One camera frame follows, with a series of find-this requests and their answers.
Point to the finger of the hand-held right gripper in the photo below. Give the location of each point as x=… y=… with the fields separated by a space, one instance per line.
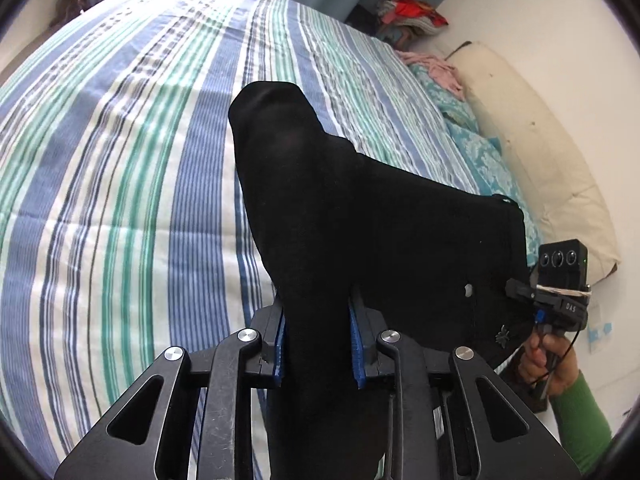
x=520 y=291

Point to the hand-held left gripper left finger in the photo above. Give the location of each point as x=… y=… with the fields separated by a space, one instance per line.
x=279 y=355

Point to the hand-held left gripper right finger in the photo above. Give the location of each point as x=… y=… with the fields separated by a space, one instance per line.
x=356 y=355

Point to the black pants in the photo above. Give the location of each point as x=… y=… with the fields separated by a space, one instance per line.
x=325 y=210

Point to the person's right forearm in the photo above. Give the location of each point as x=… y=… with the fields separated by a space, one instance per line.
x=582 y=415

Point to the person's right hand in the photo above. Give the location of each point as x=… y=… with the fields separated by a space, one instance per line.
x=560 y=365

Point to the blue white paper scrap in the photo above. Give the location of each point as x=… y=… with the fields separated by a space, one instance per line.
x=599 y=335

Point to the cream pillow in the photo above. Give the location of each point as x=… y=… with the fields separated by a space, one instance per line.
x=540 y=150

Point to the pink cloth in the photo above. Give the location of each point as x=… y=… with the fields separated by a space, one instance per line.
x=437 y=70

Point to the striped bed sheet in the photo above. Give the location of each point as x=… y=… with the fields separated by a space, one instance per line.
x=125 y=160

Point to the red and grey clothes pile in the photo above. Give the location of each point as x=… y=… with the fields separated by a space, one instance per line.
x=410 y=15

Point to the dark object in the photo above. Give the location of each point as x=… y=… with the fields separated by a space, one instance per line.
x=362 y=20

